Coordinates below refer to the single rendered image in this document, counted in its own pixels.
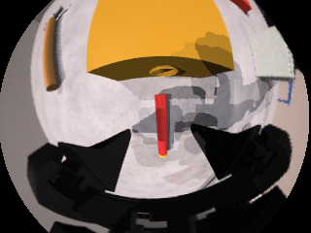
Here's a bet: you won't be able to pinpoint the hammer with orange handle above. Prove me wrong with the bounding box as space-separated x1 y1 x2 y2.
42 7 65 92

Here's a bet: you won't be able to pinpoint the red rectangular block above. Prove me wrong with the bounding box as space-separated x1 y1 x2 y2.
230 0 253 13

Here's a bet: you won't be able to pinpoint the red cylinder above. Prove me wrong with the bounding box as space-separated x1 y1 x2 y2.
155 94 167 158

